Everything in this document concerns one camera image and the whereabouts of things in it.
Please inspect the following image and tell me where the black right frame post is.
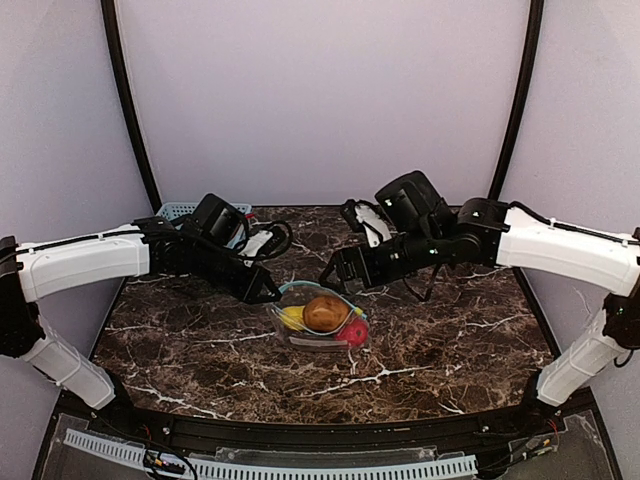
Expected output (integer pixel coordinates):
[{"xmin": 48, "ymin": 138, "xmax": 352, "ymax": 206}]
[{"xmin": 488, "ymin": 0, "xmax": 545, "ymax": 200}]

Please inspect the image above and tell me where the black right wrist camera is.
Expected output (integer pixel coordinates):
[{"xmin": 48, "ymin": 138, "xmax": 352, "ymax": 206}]
[{"xmin": 339, "ymin": 170, "xmax": 451, "ymax": 249}]

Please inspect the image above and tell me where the yellow toy corn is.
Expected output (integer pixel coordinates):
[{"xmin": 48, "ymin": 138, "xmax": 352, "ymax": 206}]
[{"xmin": 279, "ymin": 306, "xmax": 305, "ymax": 331}]

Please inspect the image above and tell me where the brown toy potato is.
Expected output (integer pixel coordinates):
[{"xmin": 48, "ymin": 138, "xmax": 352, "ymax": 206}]
[{"xmin": 303, "ymin": 295, "xmax": 350, "ymax": 332}]

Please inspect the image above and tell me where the black left frame post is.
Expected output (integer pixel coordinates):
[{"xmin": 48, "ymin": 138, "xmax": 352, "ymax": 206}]
[{"xmin": 100, "ymin": 0, "xmax": 162, "ymax": 211}]

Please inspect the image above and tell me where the black front table rail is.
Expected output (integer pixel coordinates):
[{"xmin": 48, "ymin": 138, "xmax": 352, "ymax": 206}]
[{"xmin": 76, "ymin": 407, "xmax": 550, "ymax": 452}]

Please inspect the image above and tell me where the black frame post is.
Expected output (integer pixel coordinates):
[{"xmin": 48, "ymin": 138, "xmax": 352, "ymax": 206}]
[
  {"xmin": 488, "ymin": 0, "xmax": 545, "ymax": 200},
  {"xmin": 100, "ymin": 0, "xmax": 162, "ymax": 211}
]

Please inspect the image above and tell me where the red toy fruit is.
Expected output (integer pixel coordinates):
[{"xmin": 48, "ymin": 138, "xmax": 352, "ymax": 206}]
[{"xmin": 335, "ymin": 319, "xmax": 369, "ymax": 348}]

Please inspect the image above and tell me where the light blue plastic basket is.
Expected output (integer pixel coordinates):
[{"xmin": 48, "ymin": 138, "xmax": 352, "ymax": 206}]
[{"xmin": 156, "ymin": 202, "xmax": 252, "ymax": 220}]

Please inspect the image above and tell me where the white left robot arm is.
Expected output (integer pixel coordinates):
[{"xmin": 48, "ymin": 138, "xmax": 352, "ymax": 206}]
[{"xmin": 1, "ymin": 194, "xmax": 286, "ymax": 410}]

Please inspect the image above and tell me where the clear zip top bag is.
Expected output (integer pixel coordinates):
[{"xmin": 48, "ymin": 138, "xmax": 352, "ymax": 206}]
[{"xmin": 267, "ymin": 281, "xmax": 370, "ymax": 352}]

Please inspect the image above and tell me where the white slotted cable duct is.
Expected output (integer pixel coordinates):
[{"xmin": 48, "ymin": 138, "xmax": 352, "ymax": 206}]
[{"xmin": 64, "ymin": 428, "xmax": 478, "ymax": 480}]

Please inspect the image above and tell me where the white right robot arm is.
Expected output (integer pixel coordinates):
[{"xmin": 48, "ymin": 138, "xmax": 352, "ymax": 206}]
[{"xmin": 319, "ymin": 198, "xmax": 639, "ymax": 408}]

